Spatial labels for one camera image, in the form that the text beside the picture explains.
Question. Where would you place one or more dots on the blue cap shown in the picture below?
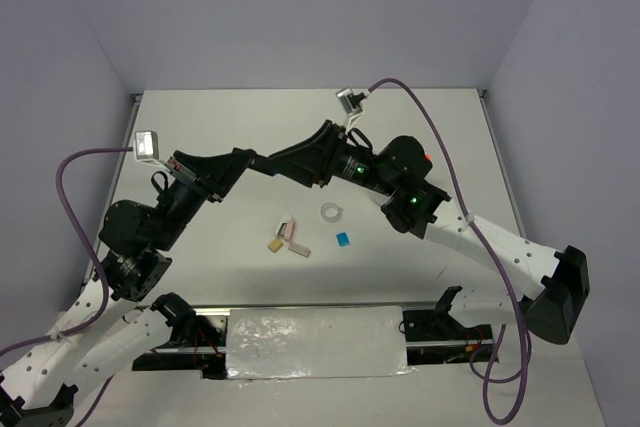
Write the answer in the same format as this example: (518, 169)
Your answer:
(343, 239)

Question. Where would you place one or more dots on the white small eraser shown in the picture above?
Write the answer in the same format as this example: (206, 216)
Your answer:
(277, 231)

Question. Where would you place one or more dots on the silver foil sheet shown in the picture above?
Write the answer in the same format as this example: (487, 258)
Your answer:
(314, 343)

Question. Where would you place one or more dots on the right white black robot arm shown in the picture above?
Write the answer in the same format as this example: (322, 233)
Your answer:
(551, 286)

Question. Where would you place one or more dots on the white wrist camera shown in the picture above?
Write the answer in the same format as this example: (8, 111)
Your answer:
(146, 149)
(352, 105)

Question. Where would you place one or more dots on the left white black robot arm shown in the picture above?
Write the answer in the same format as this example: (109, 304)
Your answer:
(106, 329)

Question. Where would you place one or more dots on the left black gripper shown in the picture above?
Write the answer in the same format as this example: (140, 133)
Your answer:
(219, 172)

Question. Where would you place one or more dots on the tan square eraser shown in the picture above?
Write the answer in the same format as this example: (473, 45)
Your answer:
(275, 245)

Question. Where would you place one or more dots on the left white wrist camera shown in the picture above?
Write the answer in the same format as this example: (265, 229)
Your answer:
(146, 149)

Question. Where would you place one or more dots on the black mounting rail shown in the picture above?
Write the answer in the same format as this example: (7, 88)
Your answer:
(431, 339)

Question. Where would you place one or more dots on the clear tape roll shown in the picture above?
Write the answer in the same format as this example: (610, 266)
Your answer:
(331, 212)

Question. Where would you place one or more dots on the pink eraser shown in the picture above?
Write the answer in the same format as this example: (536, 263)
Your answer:
(287, 230)

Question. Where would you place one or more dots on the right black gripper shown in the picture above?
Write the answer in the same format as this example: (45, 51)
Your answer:
(303, 162)

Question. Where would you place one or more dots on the grey rectangular eraser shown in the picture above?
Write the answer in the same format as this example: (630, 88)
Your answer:
(299, 249)

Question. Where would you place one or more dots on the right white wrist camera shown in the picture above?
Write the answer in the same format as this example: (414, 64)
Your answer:
(352, 105)

